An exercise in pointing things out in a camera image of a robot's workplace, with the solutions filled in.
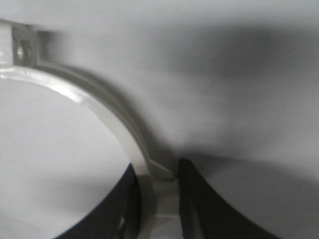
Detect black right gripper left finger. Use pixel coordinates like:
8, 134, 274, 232
59, 164, 142, 239

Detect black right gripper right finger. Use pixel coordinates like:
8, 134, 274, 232
177, 158, 319, 239

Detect white half pipe clamp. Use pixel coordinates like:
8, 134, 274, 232
0, 20, 182, 239

